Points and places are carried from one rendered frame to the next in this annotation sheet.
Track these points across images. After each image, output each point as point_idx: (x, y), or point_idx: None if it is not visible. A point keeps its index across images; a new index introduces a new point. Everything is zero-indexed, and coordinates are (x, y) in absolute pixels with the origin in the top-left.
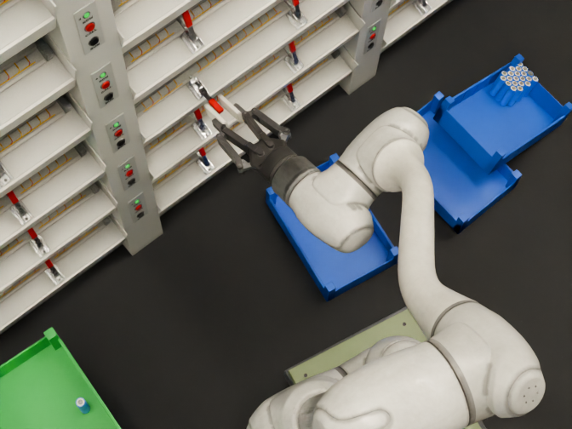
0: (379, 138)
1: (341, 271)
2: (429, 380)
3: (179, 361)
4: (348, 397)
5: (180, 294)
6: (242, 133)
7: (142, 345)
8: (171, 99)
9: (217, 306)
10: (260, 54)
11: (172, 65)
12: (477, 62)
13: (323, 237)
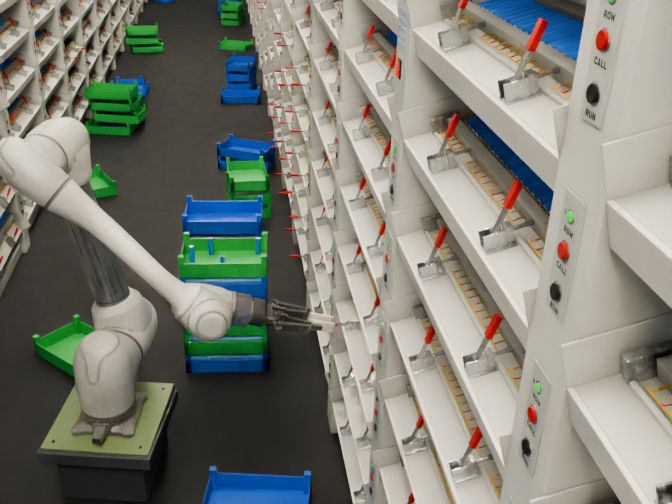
0: (211, 292)
1: (223, 503)
2: (46, 127)
3: (244, 406)
4: (74, 120)
5: (283, 424)
6: (356, 459)
7: (268, 397)
8: (354, 317)
9: (261, 435)
10: (355, 363)
11: (346, 262)
12: None
13: None
